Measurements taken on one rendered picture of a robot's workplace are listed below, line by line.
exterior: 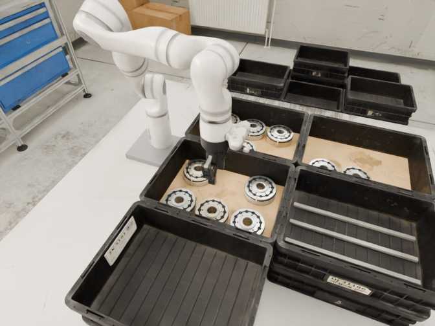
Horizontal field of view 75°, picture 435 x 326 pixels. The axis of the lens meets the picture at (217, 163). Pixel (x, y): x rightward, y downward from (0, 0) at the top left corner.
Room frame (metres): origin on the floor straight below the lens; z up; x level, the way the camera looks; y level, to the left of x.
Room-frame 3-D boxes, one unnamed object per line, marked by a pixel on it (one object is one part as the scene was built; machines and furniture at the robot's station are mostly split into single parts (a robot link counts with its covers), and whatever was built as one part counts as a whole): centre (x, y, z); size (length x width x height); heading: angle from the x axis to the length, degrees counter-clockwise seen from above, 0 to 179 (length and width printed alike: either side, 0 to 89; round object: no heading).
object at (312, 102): (1.76, -0.67, 0.31); 0.40 x 0.30 x 0.34; 70
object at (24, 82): (2.10, 1.46, 0.60); 0.72 x 0.03 x 0.56; 160
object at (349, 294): (0.42, -0.38, 0.76); 0.40 x 0.30 x 0.12; 69
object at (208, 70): (0.52, 0.01, 1.27); 0.09 x 0.07 x 0.15; 148
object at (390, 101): (1.62, -1.05, 0.37); 0.40 x 0.30 x 0.45; 70
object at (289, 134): (0.87, -0.25, 0.86); 0.10 x 0.10 x 0.01
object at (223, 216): (0.50, 0.02, 0.86); 0.10 x 0.10 x 0.01
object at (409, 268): (0.42, -0.38, 0.87); 0.40 x 0.30 x 0.11; 69
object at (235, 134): (0.52, -0.01, 1.18); 0.11 x 0.09 x 0.06; 68
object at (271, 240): (0.56, -0.01, 0.92); 0.40 x 0.30 x 0.02; 69
